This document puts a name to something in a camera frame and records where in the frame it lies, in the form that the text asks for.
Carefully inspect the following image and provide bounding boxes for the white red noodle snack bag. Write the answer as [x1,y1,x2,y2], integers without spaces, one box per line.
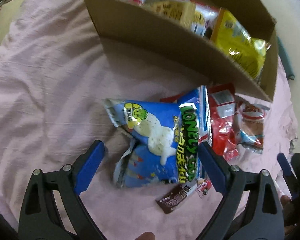
[233,96,270,153]

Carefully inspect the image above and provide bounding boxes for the pink bed duvet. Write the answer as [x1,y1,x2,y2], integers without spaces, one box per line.
[0,0,297,239]

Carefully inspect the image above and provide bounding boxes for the right hand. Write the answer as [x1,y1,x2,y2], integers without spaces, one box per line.
[280,195,296,236]

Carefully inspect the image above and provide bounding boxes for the yellow snack bag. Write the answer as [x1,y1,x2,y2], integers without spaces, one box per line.
[210,8,271,81]

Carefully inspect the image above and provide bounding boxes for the small chocolate bar wrapper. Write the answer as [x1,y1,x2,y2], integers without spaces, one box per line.
[155,178,212,214]

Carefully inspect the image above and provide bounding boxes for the tan yellow snack packet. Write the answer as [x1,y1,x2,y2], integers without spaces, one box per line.
[149,0,196,29]

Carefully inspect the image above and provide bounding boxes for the teal bolster cushion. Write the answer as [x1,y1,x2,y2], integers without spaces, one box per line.
[277,37,295,81]

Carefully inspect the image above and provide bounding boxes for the left hand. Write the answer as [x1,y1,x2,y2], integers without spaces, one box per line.
[135,232,155,240]

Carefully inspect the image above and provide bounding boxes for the white red chicken snack bag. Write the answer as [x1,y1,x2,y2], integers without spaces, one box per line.
[172,0,219,37]

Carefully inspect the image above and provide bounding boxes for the blue Lonely God snack bag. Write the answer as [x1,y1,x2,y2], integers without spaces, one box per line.
[104,86,211,187]

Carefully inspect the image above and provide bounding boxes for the brown cardboard box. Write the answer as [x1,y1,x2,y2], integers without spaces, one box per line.
[84,0,278,101]

